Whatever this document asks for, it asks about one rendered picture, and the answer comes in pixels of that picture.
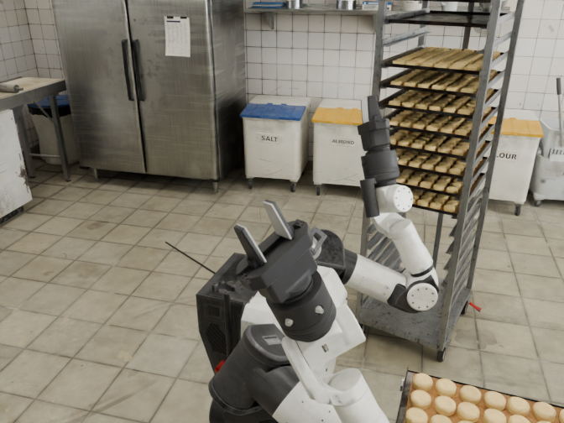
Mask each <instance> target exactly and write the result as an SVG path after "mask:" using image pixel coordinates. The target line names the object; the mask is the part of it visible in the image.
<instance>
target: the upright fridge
mask: <svg viewBox="0 0 564 423"><path fill-rule="evenodd" d="M51 4H52V8H53V14H54V19H55V27H56V33H57V37H58V42H59V47H60V56H61V61H62V66H63V71H64V76H65V84H66V90H67V95H68V100H69V104H70V114H71V118H72V123H73V128H74V134H75V138H76V147H77V152H78V157H79V162H80V169H82V170H88V169H92V171H93V176H95V179H94V180H99V178H97V177H98V176H99V174H98V170H116V171H124V172H133V173H141V174H150V175H167V176H175V177H184V178H192V179H201V180H209V181H210V182H212V188H214V191H213V193H218V190H217V188H218V183H217V182H218V181H221V180H222V179H223V178H224V177H225V176H226V175H227V174H228V173H229V172H230V171H231V170H232V169H233V168H234V167H235V166H236V165H238V166H237V169H241V166H240V164H241V160H242V159H243V158H244V142H243V119H242V117H240V114H241V112H242V111H243V109H244V108H245V107H246V106H247V101H246V72H245V43H244V14H243V0H51ZM167 16H173V17H180V16H183V17H187V18H189V23H190V44H191V57H186V56H173V55H165V51H166V39H165V17H167Z"/></svg>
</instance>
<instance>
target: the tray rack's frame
mask: <svg viewBox="0 0 564 423"><path fill-rule="evenodd" d="M474 4H475V3H468V7H467V11H468V12H473V10H474ZM524 5H525V0H518V1H517V5H516V10H515V15H514V24H513V28H512V34H511V38H510V43H509V52H508V57H507V61H506V66H505V72H504V80H503V85H502V90H501V94H500V99H499V108H498V113H497V117H496V123H495V128H494V132H493V141H492V146H491V151H490V155H489V161H488V169H487V174H486V179H485V184H484V188H483V198H482V202H481V207H480V212H479V217H478V225H477V231H476V235H475V240H474V245H473V254H472V258H471V263H470V268H469V273H468V278H467V285H464V286H463V287H462V289H461V291H460V293H459V295H458V297H457V299H456V301H455V303H454V305H453V307H452V309H451V311H450V315H449V321H448V326H447V331H446V340H445V346H444V347H445V348H446V349H445V354H444V358H445V356H446V355H447V349H448V346H449V344H450V342H451V340H450V339H448V338H449V336H450V335H451V333H452V330H453V328H454V326H455V325H456V323H457V319H458V317H459V316H460V314H461V312H462V309H463V307H464V306H465V304H466V302H467V308H468V305H469V304H468V302H469V301H470V300H471V298H472V296H473V295H470V293H471V291H472V287H473V279H474V275H475V269H476V265H477V260H478V252H479V247H480V243H481V237H482V233H483V224H484V220H485V215H486V211H487V205H488V198H489V192H490V188H491V183H492V179H493V173H494V166H495V160H496V156H497V151H498V146H499V138H500V134H501V128H502V124H503V119H504V111H505V106H506V102H507V96H508V92H509V83H510V79H511V74H512V70H513V64H514V57H515V51H516V47H517V42H518V38H519V33H520V25H521V19H522V15H523V10H524ZM470 33H471V27H465V30H464V36H463V42H462V50H464V49H468V45H469V39H470ZM425 41H426V35H422V36H420V37H419V38H418V46H421V45H423V44H425ZM418 46H417V47H418ZM443 216H444V214H442V213H439V214H438V220H437V226H436V237H435V243H434V249H433V255H432V260H433V265H434V269H435V270H436V262H437V256H438V250H439V244H440V238H441V228H442V222H443ZM437 278H438V288H439V293H438V298H437V302H436V303H435V305H434V306H433V307H432V308H430V309H429V310H426V311H421V312H418V313H415V314H414V313H408V312H404V311H401V310H399V309H396V308H394V307H393V306H390V305H388V304H386V303H383V302H382V301H380V300H376V299H373V300H372V301H371V303H370V304H369V305H368V307H367V308H366V309H365V308H363V316H362V318H361V319H360V323H361V324H363V329H365V328H366V326H370V327H373V328H376V329H378V330H380V331H383V332H387V333H390V334H393V335H396V336H398V337H403V338H404V339H407V340H410V341H412V342H417V343H419V344H422V345H425V346H427V347H431V348H434V349H437V343H438V337H439V332H434V329H435V328H436V325H437V323H438V321H439V320H440V317H437V316H436V314H437V313H438V311H439V310H440V308H441V305H442V304H443V302H440V301H438V300H439V299H440V297H441V295H442V293H443V291H444V289H445V288H446V287H444V286H441V283H442V282H443V280H444V279H442V278H439V277H437ZM466 311H467V309H466Z"/></svg>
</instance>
